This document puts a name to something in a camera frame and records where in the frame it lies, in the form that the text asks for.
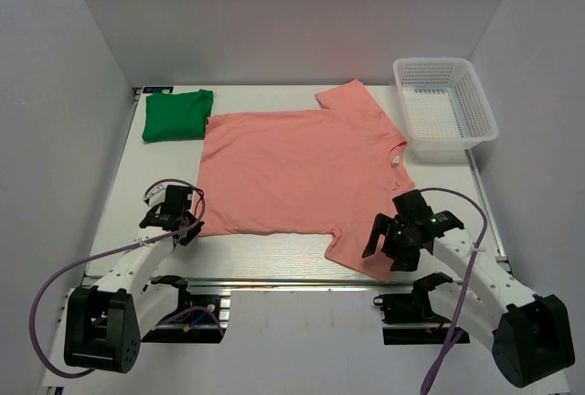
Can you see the aluminium table edge rail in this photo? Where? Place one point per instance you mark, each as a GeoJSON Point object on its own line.
{"type": "Point", "coordinates": [203, 283]}

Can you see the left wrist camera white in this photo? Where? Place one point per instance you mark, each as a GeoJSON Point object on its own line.
{"type": "Point", "coordinates": [154, 195]}

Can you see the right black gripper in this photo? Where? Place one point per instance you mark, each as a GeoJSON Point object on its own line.
{"type": "Point", "coordinates": [404, 261]}

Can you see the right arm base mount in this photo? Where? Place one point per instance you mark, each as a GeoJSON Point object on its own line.
{"type": "Point", "coordinates": [407, 317]}

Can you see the white plastic basket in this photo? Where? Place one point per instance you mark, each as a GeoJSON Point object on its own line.
{"type": "Point", "coordinates": [444, 106]}

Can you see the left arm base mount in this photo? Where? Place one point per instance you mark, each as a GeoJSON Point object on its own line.
{"type": "Point", "coordinates": [200, 314]}

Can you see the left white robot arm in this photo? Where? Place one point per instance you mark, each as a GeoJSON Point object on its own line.
{"type": "Point", "coordinates": [106, 322]}

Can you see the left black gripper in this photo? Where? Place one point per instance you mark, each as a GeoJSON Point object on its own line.
{"type": "Point", "coordinates": [192, 232]}

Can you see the blue label sticker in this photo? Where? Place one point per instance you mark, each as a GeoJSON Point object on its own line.
{"type": "Point", "coordinates": [157, 89]}

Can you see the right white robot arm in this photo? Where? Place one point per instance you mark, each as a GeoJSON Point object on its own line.
{"type": "Point", "coordinates": [528, 335]}

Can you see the pink t-shirt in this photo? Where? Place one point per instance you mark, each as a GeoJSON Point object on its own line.
{"type": "Point", "coordinates": [325, 171]}

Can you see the folded green t-shirt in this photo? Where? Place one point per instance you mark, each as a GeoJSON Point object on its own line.
{"type": "Point", "coordinates": [177, 117]}

